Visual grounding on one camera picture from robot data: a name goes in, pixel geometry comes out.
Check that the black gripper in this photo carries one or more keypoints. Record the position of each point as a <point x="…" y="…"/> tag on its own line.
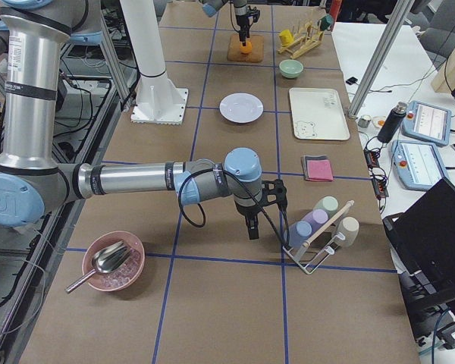
<point x="247" y="212"/>
<point x="241" y="14"/>

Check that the orange fruit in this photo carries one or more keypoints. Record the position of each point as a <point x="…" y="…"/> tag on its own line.
<point x="246" y="47"/>

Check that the white plate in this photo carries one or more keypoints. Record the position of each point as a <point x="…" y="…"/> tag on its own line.
<point x="241" y="108"/>

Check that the cream bear tray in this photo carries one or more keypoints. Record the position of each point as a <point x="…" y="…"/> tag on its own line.
<point x="317" y="114"/>

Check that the wooden cutting board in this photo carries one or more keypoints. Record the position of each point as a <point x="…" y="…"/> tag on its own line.
<point x="256" y="56"/>

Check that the yellow cup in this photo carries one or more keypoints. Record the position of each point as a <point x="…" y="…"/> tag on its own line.
<point x="286" y="38"/>

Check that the blue tumbler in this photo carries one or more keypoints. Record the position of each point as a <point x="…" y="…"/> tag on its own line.
<point x="297" y="233"/>

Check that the green bowl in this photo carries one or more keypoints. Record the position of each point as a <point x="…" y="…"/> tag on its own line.
<point x="290" y="68"/>

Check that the wooden dish rack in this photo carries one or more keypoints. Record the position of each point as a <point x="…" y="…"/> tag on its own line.
<point x="307" y="37"/>

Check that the purple tumbler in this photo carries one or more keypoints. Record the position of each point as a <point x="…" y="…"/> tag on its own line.
<point x="316" y="218"/>

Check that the green tumbler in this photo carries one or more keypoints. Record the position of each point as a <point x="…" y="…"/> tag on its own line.
<point x="329" y="204"/>

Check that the dark green cup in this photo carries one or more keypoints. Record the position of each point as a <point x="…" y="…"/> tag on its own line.
<point x="325" y="22"/>

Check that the grey cloth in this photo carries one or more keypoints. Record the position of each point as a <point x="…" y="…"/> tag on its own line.
<point x="307" y="157"/>

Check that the pink cloth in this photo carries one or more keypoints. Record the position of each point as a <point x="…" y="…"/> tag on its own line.
<point x="319" y="170"/>

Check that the beige tumbler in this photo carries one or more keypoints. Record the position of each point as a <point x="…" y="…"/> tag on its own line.
<point x="346" y="232"/>

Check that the red cylinder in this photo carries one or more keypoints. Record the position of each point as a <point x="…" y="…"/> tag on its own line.
<point x="335" y="9"/>

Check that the pink bowl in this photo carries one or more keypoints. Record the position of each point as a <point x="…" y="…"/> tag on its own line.
<point x="127" y="264"/>

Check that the metal scoop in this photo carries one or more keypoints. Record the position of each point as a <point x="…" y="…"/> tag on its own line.
<point x="104" y="261"/>

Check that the small metal tin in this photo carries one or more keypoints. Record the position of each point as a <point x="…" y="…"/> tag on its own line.
<point x="364" y="121"/>

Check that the black water bottle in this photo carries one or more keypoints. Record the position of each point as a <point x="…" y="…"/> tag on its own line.
<point x="392" y="123"/>

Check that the near teach pendant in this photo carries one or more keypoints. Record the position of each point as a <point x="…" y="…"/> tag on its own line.
<point x="419" y="165"/>

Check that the teach pendant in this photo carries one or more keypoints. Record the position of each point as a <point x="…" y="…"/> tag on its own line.
<point x="419" y="165"/>
<point x="427" y="123"/>

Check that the black laptop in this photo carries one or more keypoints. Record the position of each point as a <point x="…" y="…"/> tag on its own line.
<point x="424" y="239"/>

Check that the far teach pendant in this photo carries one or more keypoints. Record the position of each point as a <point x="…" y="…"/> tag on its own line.
<point x="427" y="123"/>

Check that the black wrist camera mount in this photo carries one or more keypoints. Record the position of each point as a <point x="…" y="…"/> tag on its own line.
<point x="253" y="13"/>
<point x="274" y="192"/>

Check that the white wire cup rack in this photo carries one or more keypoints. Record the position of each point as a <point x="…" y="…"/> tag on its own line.
<point x="320" y="245"/>

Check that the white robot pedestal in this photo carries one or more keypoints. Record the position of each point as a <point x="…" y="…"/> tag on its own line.
<point x="158" y="100"/>

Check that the aluminium frame post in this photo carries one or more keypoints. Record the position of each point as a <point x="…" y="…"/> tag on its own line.
<point x="392" y="28"/>

